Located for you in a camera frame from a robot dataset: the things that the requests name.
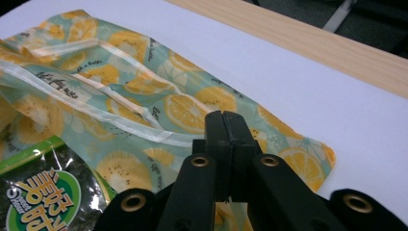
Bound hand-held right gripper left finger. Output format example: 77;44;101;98
157;110;232;231

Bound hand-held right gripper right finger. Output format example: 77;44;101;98
223;111;347;231

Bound green seaweed snack packet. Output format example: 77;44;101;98
0;136;118;231

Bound white table leg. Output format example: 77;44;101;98
321;0;358;34

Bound orange slice print cloth bag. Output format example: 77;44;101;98
0;9;337;231

